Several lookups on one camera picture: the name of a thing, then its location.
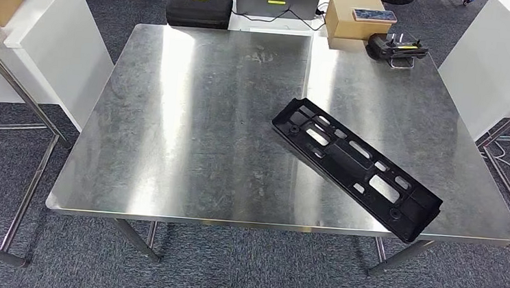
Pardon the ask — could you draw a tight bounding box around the black plastic car trim part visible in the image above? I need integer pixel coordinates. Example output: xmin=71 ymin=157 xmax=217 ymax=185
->
xmin=263 ymin=95 xmax=451 ymax=247

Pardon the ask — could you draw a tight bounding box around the stainless steel workbench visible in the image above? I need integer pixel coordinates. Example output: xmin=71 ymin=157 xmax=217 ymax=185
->
xmin=41 ymin=14 xmax=510 ymax=288

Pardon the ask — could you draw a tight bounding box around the white desk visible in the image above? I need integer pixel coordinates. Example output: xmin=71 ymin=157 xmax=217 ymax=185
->
xmin=176 ymin=0 xmax=372 ymax=42

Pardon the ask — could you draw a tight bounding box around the black carrying case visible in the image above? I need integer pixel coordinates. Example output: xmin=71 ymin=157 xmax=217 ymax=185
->
xmin=164 ymin=0 xmax=234 ymax=32

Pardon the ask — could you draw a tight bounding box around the black remote controller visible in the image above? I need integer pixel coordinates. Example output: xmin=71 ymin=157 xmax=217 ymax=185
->
xmin=364 ymin=29 xmax=430 ymax=71

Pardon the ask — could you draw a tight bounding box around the blue patterned phone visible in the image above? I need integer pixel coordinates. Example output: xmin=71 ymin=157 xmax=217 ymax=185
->
xmin=350 ymin=8 xmax=398 ymax=26

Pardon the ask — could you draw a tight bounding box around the white cabinet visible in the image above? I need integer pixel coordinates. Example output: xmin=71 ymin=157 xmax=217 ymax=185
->
xmin=0 ymin=0 xmax=121 ymax=134
xmin=433 ymin=0 xmax=510 ymax=145

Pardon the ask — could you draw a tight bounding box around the black laptop cable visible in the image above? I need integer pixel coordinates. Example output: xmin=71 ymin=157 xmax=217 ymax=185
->
xmin=210 ymin=0 xmax=331 ymax=33

